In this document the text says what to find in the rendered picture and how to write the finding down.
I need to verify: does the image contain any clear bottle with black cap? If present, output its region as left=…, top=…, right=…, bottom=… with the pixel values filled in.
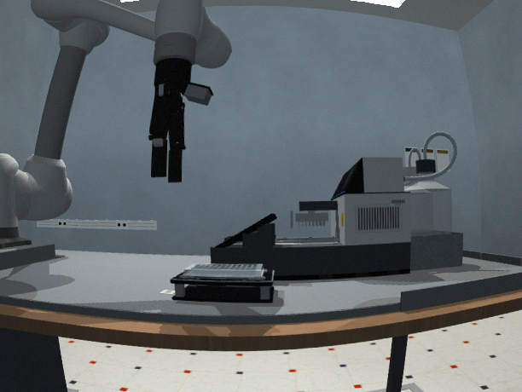
left=404, top=159, right=452, bottom=236

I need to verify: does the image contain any grey curved hose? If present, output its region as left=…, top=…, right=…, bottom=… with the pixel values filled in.
left=404, top=132, right=457, bottom=181

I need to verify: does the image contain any grey bottle with blue liquid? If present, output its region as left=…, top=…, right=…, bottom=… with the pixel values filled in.
left=403, top=167, right=419, bottom=190

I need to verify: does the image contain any dark grey raised edge strip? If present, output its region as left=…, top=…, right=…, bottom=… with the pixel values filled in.
left=399, top=250, right=522, bottom=312

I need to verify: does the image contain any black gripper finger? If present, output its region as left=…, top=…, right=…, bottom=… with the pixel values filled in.
left=168, top=96, right=186, bottom=182
left=148, top=84, right=179, bottom=177

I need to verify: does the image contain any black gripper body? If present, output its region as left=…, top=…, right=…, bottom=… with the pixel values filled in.
left=154, top=58, right=192, bottom=105

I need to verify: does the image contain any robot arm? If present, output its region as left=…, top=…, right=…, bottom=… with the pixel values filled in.
left=0, top=0, right=232, bottom=249

